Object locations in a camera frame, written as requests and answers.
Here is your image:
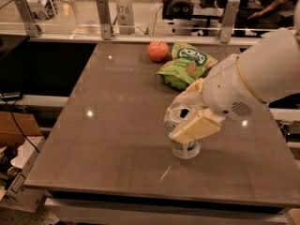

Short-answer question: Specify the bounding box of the green chip bag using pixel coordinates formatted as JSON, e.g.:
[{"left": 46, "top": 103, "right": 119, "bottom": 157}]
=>
[{"left": 157, "top": 42, "right": 218, "bottom": 90}]

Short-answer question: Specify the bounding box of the middle metal bracket post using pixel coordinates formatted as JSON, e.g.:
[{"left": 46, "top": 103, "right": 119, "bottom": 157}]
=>
[{"left": 96, "top": 0, "right": 113, "bottom": 40}]

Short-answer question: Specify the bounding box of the white 7up soda can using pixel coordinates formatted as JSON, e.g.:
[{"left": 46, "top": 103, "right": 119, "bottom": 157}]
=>
[{"left": 164, "top": 102, "right": 201, "bottom": 159}]

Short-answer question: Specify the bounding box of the left metal bracket post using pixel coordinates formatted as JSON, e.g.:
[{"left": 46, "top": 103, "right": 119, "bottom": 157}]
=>
[{"left": 13, "top": 0, "right": 41, "bottom": 38}]

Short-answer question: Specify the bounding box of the black vr headset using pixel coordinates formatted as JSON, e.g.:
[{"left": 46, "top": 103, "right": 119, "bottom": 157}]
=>
[{"left": 162, "top": 0, "right": 193, "bottom": 20}]

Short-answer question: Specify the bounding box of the grey machine behind glass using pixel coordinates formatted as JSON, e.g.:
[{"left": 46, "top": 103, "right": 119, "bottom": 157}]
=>
[{"left": 26, "top": 0, "right": 58, "bottom": 20}]

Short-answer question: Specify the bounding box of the metal bracket post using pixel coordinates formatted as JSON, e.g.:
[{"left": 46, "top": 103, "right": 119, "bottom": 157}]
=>
[
  {"left": 96, "top": 0, "right": 113, "bottom": 40},
  {"left": 219, "top": 0, "right": 240, "bottom": 43},
  {"left": 13, "top": 0, "right": 41, "bottom": 38}
]

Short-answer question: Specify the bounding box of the brown cardboard box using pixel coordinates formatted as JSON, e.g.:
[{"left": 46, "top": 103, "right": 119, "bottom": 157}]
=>
[{"left": 0, "top": 112, "right": 41, "bottom": 147}]

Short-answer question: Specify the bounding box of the right metal bracket post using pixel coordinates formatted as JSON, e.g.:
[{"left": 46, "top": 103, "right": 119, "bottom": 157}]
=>
[{"left": 219, "top": 0, "right": 240, "bottom": 43}]

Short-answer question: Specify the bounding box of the red apple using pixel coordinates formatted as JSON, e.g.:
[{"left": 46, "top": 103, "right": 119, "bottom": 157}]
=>
[{"left": 147, "top": 40, "right": 169, "bottom": 62}]

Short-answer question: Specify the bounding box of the white cardboard box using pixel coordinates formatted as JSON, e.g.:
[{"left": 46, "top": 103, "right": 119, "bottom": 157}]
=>
[{"left": 0, "top": 137, "right": 45, "bottom": 213}]

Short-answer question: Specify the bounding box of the numbered white sign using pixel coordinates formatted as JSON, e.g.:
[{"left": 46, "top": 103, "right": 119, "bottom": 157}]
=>
[{"left": 115, "top": 0, "right": 135, "bottom": 35}]

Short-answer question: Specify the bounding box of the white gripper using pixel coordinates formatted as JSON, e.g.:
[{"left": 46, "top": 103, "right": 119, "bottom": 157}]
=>
[{"left": 169, "top": 54, "right": 266, "bottom": 143}]

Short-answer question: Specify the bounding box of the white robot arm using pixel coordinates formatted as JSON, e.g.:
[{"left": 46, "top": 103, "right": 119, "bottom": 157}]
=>
[{"left": 169, "top": 6, "right": 300, "bottom": 143}]

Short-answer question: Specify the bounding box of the black cable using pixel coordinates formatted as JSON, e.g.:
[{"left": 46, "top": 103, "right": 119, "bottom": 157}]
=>
[{"left": 0, "top": 92, "right": 40, "bottom": 155}]

